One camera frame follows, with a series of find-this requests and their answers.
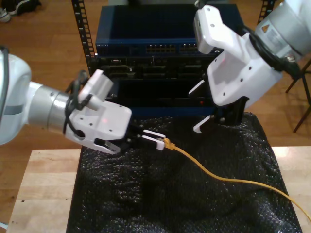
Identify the dark sneaker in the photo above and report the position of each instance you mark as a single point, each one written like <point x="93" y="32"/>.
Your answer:
<point x="24" y="6"/>

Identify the blue network switch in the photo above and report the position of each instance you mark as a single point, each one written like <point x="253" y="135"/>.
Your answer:
<point x="145" y="24"/>

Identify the blue base box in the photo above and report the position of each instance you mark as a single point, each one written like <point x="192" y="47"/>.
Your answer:
<point x="170" y="112"/>

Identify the black rack server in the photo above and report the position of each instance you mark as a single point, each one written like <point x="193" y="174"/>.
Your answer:
<point x="155" y="70"/>

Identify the white sneaker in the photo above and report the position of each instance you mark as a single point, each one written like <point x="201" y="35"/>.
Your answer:
<point x="4" y="15"/>

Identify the wooden chair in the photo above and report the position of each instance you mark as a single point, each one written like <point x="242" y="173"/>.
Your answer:
<point x="301" y="120"/>

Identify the black rack tray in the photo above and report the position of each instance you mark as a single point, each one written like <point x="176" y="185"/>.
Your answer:
<point x="158" y="103"/>

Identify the black bubble wrap mat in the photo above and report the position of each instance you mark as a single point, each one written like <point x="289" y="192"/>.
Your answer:
<point x="170" y="194"/>

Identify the black perforated rack post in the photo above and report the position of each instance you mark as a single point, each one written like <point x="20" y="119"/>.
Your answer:
<point x="82" y="24"/>
<point x="266" y="9"/>

